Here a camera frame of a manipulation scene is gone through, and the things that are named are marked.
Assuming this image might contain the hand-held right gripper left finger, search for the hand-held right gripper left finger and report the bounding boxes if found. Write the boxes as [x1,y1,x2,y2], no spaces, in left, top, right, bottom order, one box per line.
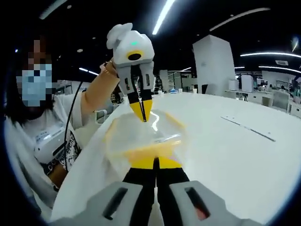
[53,157,158,226]

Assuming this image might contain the person's left hand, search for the person's left hand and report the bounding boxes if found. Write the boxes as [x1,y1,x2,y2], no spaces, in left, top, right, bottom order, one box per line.
[99,58,119,77]

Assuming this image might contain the straight ceiling light strip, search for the straight ceiling light strip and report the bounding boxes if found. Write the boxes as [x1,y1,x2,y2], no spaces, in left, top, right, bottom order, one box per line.
[152,0,176,36]
[240,52,301,60]

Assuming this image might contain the clear storage box yellow latches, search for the clear storage box yellow latches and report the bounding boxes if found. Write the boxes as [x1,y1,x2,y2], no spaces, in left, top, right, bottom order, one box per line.
[102,109,187,170]

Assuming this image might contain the tall white appliance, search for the tall white appliance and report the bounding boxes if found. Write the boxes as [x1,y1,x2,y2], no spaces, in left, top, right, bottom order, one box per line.
[240,74,254,91]

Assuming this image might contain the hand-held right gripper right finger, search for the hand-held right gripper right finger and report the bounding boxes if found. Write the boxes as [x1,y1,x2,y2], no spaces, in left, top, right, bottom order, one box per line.
[154,157,254,226]

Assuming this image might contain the grey mesh chair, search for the grey mesh chair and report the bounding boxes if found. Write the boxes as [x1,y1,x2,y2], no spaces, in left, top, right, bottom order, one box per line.
[272,90,290,112]

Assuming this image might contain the person in white shirt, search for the person in white shirt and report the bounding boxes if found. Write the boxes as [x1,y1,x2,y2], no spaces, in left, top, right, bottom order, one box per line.
[4,90,115,209]

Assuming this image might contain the black cable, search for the black cable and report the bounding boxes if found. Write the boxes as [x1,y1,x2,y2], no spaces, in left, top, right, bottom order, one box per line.
[63,60,113,171]

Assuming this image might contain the white chest device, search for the white chest device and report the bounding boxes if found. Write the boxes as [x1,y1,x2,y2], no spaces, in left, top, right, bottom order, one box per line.
[33,128,69,163]

